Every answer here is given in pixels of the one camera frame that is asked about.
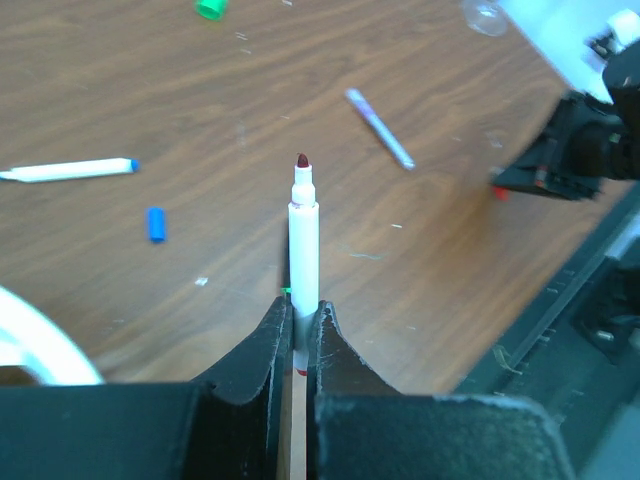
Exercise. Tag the purple marker pen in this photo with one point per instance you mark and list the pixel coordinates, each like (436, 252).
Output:
(361, 105)

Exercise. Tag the white red-tipped marker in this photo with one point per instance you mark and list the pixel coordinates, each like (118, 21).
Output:
(304, 254)

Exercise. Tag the blue pen cap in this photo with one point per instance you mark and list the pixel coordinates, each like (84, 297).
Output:
(156, 225)

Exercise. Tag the white blue-tipped marker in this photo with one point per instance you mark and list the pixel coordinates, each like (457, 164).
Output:
(71, 170)

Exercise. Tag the white plastic basket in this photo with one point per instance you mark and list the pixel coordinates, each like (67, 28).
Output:
(30, 340)

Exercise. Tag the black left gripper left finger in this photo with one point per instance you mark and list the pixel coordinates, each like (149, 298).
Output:
(232, 421)

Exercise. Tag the red pen cap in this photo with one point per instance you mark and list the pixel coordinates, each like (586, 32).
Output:
(500, 193)

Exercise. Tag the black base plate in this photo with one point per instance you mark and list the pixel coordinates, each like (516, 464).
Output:
(574, 350)

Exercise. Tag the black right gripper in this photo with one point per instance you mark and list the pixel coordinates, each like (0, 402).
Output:
(584, 141)

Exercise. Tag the green highlighter cap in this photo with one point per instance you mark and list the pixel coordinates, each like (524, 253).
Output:
(213, 10)

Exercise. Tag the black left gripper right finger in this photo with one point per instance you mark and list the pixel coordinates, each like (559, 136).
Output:
(360, 427)

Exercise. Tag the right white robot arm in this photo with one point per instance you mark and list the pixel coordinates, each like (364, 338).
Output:
(592, 45)

